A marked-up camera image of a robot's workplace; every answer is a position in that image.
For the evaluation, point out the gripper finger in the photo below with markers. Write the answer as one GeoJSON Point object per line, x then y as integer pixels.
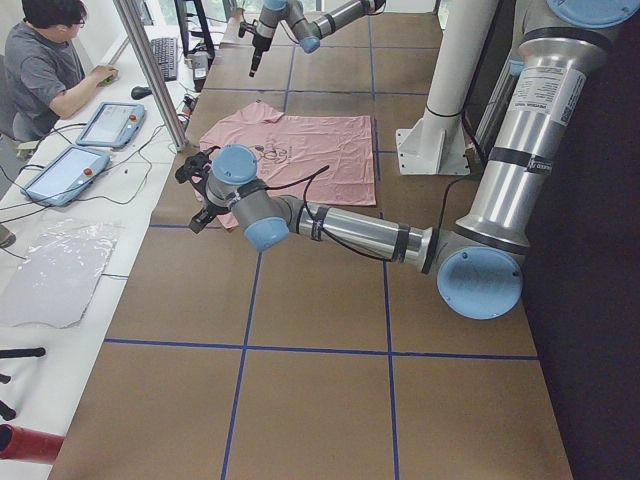
{"type": "Point", "coordinates": [201, 220]}
{"type": "Point", "coordinates": [255, 63]}

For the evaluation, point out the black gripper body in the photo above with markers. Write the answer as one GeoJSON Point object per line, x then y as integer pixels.
{"type": "Point", "coordinates": [258, 45]}
{"type": "Point", "coordinates": [209, 207]}

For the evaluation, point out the pink Snoopy t-shirt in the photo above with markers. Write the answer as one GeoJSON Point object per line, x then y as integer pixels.
{"type": "Point", "coordinates": [289, 148]}

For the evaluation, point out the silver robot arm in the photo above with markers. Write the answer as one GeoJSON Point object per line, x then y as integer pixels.
{"type": "Point", "coordinates": [556, 44]}
{"type": "Point", "coordinates": [307, 33]}

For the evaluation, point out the far blue teach pendant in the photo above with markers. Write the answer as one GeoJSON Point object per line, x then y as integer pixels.
{"type": "Point", "coordinates": [113, 125]}

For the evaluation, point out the blue teach pendant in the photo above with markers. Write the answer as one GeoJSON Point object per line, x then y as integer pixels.
{"type": "Point", "coordinates": [113, 125]}
{"type": "Point", "coordinates": [67, 176]}

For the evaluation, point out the black keyboard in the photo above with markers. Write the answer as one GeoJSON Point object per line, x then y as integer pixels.
{"type": "Point", "coordinates": [165, 52]}

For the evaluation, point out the black computer mouse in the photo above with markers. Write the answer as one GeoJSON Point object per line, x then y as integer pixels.
{"type": "Point", "coordinates": [140, 92]}

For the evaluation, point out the near blue teach pendant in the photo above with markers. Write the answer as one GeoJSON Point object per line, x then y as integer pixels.
{"type": "Point", "coordinates": [67, 176]}

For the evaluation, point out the clear plastic bag with paper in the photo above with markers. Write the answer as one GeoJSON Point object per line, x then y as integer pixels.
{"type": "Point", "coordinates": [55, 283]}

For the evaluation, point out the seated person in grey shirt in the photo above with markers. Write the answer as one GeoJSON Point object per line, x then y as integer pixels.
{"type": "Point", "coordinates": [43, 70]}

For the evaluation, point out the red cylinder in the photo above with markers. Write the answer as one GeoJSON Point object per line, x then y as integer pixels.
{"type": "Point", "coordinates": [22, 444]}

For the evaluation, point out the aluminium frame post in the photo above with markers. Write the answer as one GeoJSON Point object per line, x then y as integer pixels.
{"type": "Point", "coordinates": [141, 45]}

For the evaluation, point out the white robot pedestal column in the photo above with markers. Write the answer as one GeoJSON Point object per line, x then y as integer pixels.
{"type": "Point", "coordinates": [436, 144]}

